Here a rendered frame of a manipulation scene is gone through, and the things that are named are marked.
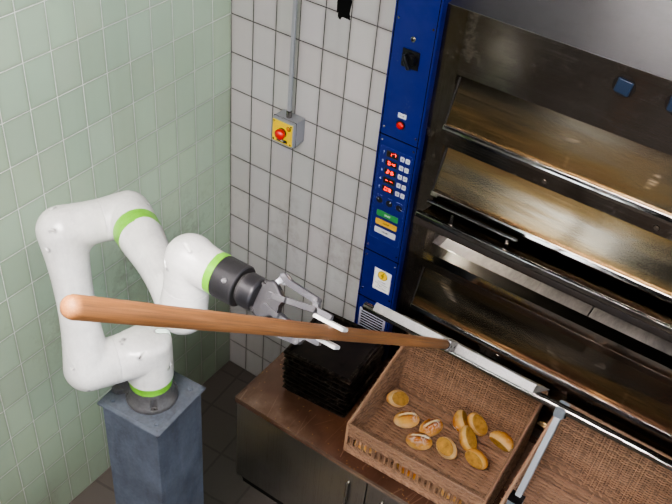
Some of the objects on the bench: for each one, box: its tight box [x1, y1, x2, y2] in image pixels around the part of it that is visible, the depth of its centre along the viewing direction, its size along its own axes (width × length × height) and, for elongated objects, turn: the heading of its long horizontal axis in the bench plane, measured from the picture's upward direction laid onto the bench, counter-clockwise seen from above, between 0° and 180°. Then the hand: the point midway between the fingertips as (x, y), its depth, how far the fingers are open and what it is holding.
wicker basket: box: [343, 334, 548, 504], centre depth 317 cm, size 49×56×28 cm
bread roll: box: [436, 437, 457, 460], centre depth 319 cm, size 10×7×6 cm
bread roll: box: [489, 430, 514, 452], centre depth 324 cm, size 6×10×7 cm, turn 38°
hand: (327, 331), depth 172 cm, fingers closed on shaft, 3 cm apart
